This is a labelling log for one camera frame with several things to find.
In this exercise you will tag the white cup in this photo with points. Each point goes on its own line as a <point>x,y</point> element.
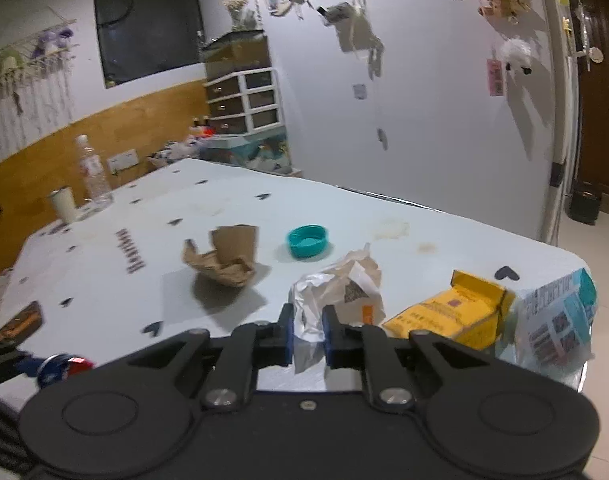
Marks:
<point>63,203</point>

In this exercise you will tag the torn brown cardboard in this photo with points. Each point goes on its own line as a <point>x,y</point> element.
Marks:
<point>232,260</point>

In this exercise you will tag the yellow cardboard box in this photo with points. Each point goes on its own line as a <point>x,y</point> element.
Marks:
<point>471,312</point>

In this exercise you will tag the teal printed plastic package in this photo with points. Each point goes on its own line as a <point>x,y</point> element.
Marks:
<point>553,333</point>

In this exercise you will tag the black wall board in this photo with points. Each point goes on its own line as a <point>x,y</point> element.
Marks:
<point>139,38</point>

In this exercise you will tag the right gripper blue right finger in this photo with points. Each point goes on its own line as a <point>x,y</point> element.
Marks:
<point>336,345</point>

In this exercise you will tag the pink wall tag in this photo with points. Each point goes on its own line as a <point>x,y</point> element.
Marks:
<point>495,77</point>

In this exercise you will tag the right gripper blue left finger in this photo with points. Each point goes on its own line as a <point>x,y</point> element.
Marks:
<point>285,336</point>

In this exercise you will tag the white refrigerator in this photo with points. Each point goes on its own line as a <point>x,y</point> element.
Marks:
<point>564,84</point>

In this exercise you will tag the black bin by door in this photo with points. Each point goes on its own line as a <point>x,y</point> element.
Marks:
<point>584,206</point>

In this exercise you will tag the white plush wall toy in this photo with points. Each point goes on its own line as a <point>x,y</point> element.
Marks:
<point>516,55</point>

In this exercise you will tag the white drawer cabinet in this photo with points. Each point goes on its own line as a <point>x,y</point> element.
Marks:
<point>245,102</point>

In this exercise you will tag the teal plastic lid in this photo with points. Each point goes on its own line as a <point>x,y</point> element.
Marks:
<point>307,241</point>

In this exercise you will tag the crushed blue soda can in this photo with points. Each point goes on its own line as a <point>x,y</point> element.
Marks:
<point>57,368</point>

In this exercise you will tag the dark wooden door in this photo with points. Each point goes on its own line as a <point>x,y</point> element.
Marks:
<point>590,20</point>

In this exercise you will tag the clear water bottle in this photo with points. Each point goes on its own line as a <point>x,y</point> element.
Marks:
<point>94,174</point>

